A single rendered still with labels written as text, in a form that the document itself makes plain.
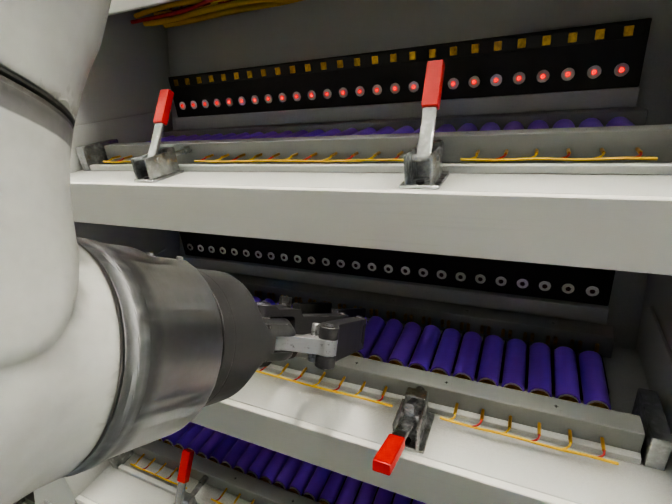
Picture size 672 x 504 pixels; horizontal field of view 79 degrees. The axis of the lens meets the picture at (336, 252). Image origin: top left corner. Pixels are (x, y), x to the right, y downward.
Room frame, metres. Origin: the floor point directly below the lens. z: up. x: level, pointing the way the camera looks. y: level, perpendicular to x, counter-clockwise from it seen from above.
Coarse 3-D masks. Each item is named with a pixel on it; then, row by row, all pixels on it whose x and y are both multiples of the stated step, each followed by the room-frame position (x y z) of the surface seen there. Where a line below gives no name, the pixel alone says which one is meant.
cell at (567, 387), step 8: (560, 352) 0.35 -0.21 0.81; (568, 352) 0.35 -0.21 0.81; (560, 360) 0.34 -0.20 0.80; (568, 360) 0.34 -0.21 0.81; (560, 368) 0.33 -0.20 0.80; (568, 368) 0.33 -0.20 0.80; (576, 368) 0.33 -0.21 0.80; (560, 376) 0.32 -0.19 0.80; (568, 376) 0.32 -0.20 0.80; (576, 376) 0.32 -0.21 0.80; (560, 384) 0.31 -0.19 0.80; (568, 384) 0.31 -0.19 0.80; (576, 384) 0.31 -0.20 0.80; (560, 392) 0.30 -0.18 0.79; (568, 392) 0.30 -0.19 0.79; (576, 392) 0.30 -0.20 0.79
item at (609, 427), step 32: (384, 384) 0.34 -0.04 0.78; (416, 384) 0.32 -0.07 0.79; (448, 384) 0.32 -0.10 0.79; (480, 384) 0.31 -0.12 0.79; (480, 416) 0.29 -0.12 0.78; (512, 416) 0.29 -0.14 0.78; (544, 416) 0.28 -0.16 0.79; (576, 416) 0.27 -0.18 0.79; (608, 416) 0.27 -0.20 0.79; (640, 448) 0.26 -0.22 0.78
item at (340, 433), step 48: (384, 288) 0.47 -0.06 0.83; (432, 288) 0.44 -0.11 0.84; (288, 384) 0.37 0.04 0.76; (624, 384) 0.33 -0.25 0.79; (240, 432) 0.35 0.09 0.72; (288, 432) 0.32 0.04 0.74; (336, 432) 0.30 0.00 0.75; (384, 432) 0.30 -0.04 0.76; (432, 432) 0.30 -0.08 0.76; (480, 432) 0.29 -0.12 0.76; (384, 480) 0.29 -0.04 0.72; (432, 480) 0.27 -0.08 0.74; (480, 480) 0.25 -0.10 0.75; (528, 480) 0.25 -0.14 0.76; (576, 480) 0.25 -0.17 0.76; (624, 480) 0.24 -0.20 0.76
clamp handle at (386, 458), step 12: (408, 408) 0.29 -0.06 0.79; (408, 420) 0.28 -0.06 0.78; (396, 432) 0.27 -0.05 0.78; (408, 432) 0.27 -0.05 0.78; (384, 444) 0.25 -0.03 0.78; (396, 444) 0.25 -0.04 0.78; (384, 456) 0.23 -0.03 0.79; (396, 456) 0.24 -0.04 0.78; (372, 468) 0.23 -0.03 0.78; (384, 468) 0.23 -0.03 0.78
